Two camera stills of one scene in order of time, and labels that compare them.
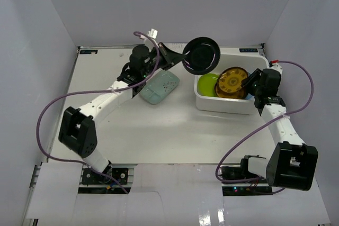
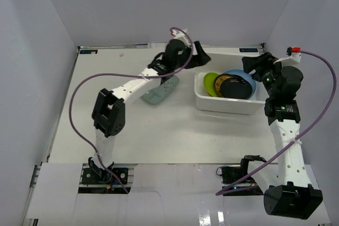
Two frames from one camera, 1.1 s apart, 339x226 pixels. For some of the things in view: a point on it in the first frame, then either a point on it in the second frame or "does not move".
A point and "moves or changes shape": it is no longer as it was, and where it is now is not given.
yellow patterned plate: [230, 80] -> [217, 82]
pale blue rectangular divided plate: [157, 88] does not move
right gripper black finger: [248, 85] -> [250, 63]
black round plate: [202, 55] -> [236, 87]
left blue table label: [88, 51] does not move
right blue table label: [248, 50] does not move
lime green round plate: [206, 84] moves or changes shape
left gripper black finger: [170, 56] -> [203, 56]
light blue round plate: [249, 96] -> [246, 74]
